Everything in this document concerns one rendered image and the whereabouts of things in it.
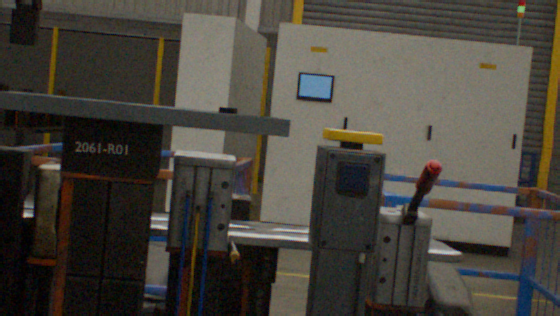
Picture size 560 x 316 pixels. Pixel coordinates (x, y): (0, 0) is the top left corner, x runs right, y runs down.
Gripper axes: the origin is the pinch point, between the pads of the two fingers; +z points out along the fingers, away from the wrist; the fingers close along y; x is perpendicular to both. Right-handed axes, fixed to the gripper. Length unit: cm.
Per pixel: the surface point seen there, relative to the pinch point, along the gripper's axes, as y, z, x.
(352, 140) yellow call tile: 6.0, 7.8, -38.3
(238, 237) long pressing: 29.5, 23.1, -21.5
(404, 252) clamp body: 24, 22, -44
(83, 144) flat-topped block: -2.4, 11.0, -11.2
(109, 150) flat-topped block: -1.7, 11.3, -13.8
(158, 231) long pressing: 26.7, 23.3, -11.0
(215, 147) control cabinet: 785, 46, 179
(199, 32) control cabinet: 783, -61, 205
